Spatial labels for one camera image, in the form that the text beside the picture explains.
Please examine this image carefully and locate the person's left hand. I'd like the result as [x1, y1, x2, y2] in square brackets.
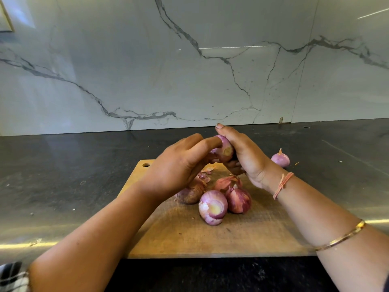
[139, 133, 223, 201]

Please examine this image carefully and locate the wooden cutting board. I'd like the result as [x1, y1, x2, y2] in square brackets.
[117, 159, 317, 259]

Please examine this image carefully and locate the person's left forearm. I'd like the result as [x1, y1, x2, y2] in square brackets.
[28, 187, 168, 292]

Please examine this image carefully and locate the person's right forearm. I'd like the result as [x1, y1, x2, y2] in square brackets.
[269, 172, 389, 292]

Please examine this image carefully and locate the red onion with pale patch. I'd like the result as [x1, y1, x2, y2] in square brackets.
[198, 189, 229, 226]

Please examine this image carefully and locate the brownish red onion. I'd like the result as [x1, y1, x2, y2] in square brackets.
[176, 181, 206, 205]

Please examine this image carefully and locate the small red onion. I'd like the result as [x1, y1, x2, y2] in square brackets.
[270, 148, 291, 168]

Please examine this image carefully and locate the orange thread bracelet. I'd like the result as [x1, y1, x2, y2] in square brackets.
[272, 171, 295, 201]

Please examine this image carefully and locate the white wall switch plate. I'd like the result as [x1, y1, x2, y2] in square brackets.
[0, 0, 14, 33]

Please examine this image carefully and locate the gold bangle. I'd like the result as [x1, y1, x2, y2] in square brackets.
[315, 219, 367, 252]

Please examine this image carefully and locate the black white plaid sleeve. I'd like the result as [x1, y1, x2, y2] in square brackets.
[0, 260, 31, 292]

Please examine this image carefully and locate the pile of onion peels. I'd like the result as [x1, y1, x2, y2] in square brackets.
[193, 169, 243, 192]

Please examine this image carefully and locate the person's right hand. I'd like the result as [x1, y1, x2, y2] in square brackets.
[214, 122, 286, 189]

